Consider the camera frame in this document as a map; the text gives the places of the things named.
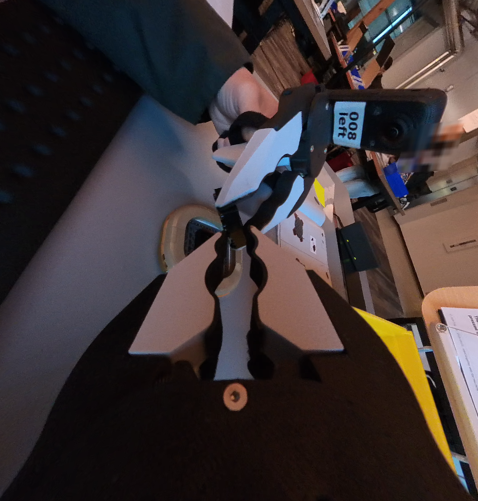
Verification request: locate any person's left forearm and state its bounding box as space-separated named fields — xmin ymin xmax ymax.
xmin=39 ymin=0 xmax=256 ymax=126

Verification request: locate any red storage bin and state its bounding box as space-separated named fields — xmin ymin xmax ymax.
xmin=327 ymin=151 xmax=354 ymax=171

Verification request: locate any black power box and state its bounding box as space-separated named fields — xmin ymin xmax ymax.
xmin=335 ymin=222 xmax=381 ymax=274

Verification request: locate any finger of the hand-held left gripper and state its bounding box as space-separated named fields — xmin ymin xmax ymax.
xmin=215 ymin=111 xmax=305 ymax=208
xmin=243 ymin=172 xmax=316 ymax=234

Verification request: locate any yellow plastic bin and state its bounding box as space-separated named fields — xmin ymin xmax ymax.
xmin=352 ymin=306 xmax=468 ymax=490

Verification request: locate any instruction booklet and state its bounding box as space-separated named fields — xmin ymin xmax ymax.
xmin=276 ymin=166 xmax=335 ymax=288

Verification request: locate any tan brick pot base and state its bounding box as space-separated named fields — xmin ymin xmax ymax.
xmin=159 ymin=204 xmax=244 ymax=299

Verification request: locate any black brick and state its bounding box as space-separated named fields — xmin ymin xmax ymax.
xmin=219 ymin=204 xmax=247 ymax=250

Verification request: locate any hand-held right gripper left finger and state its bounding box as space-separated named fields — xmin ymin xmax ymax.
xmin=128 ymin=232 xmax=229 ymax=380

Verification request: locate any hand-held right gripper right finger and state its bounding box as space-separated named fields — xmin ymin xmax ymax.
xmin=245 ymin=226 xmax=345 ymax=380

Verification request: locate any person's left hand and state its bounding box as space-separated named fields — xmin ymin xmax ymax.
xmin=209 ymin=68 xmax=282 ymax=149

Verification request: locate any printed instruction sheet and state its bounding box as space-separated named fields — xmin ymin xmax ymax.
xmin=438 ymin=307 xmax=478 ymax=501

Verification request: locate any blue storage bin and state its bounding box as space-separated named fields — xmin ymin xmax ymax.
xmin=383 ymin=162 xmax=410 ymax=197

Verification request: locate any instruction sheet on clipboard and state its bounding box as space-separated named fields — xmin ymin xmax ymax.
xmin=422 ymin=287 xmax=478 ymax=501

